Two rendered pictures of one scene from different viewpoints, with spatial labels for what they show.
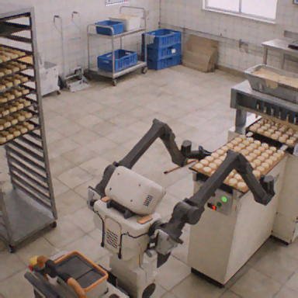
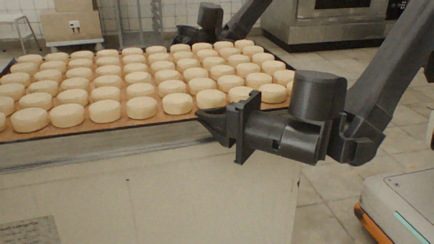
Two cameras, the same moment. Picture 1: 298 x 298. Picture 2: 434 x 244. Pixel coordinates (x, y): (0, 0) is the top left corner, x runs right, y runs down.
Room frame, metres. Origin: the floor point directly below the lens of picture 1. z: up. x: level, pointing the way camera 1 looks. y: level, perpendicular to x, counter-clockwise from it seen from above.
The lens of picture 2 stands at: (2.67, -0.12, 1.15)
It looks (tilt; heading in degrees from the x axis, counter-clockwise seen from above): 28 degrees down; 212
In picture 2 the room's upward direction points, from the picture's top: straight up
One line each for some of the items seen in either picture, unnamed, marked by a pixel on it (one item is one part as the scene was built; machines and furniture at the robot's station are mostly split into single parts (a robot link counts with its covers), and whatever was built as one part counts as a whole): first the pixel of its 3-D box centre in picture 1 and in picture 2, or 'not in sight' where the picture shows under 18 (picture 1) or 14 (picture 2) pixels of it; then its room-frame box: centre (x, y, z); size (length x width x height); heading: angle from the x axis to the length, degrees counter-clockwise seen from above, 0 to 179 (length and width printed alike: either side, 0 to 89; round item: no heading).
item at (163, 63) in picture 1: (161, 59); not in sight; (6.93, -0.24, 0.10); 0.60 x 0.40 x 0.20; 133
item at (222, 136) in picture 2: not in sight; (221, 114); (2.26, -0.37, 0.91); 0.09 x 0.07 x 0.07; 92
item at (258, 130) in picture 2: (195, 154); (262, 131); (2.26, -0.30, 0.90); 0.07 x 0.07 x 0.10; 2
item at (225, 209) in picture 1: (213, 198); not in sight; (1.97, -0.39, 0.77); 0.24 x 0.04 x 0.14; 48
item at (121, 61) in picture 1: (117, 60); not in sight; (6.30, 0.47, 0.29); 0.56 x 0.38 x 0.20; 144
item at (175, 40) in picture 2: not in sight; (178, 51); (1.97, -0.68, 0.89); 0.09 x 0.07 x 0.07; 2
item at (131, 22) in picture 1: (124, 22); not in sight; (6.44, 0.36, 0.90); 0.44 x 0.36 x 0.20; 54
